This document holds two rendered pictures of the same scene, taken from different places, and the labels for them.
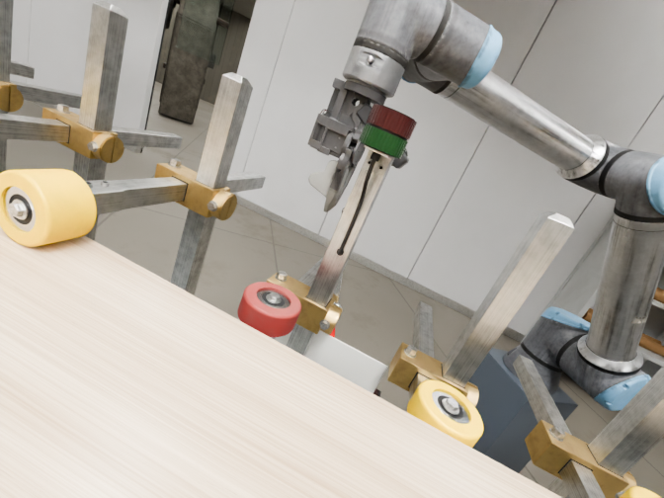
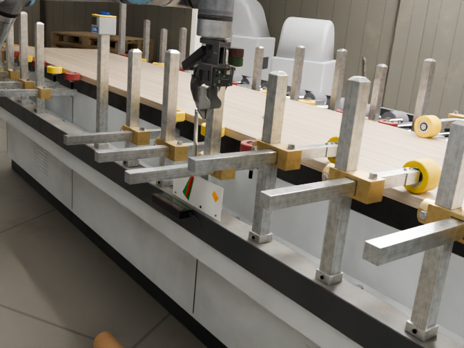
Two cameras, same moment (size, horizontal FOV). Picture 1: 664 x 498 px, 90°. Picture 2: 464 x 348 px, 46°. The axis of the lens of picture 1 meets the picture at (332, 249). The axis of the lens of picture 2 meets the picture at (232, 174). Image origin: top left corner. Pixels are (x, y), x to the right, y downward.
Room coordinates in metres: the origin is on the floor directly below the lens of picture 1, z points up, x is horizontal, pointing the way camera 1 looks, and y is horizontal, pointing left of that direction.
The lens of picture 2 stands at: (1.59, 1.09, 1.28)
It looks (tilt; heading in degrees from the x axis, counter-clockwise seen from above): 17 degrees down; 223
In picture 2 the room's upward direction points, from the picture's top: 5 degrees clockwise
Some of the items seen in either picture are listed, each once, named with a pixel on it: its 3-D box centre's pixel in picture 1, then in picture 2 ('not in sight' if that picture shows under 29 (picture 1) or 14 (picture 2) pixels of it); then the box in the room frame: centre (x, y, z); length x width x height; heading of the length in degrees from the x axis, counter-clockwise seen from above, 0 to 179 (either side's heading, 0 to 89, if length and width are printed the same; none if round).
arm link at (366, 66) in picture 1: (372, 74); (215, 30); (0.59, 0.05, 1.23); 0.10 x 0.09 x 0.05; 172
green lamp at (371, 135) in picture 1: (382, 141); (232, 61); (0.45, -0.01, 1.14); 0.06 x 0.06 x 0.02
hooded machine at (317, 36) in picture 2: not in sight; (302, 83); (-3.00, -2.31, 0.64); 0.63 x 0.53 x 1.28; 22
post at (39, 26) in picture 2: not in sight; (39, 72); (0.28, -1.50, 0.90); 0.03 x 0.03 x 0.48; 82
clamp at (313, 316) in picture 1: (301, 304); (215, 164); (0.50, 0.01, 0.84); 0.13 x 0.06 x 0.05; 82
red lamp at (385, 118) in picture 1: (391, 122); (233, 52); (0.45, -0.01, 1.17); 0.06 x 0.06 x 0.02
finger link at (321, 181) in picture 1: (324, 184); (214, 103); (0.58, 0.06, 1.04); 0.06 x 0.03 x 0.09; 82
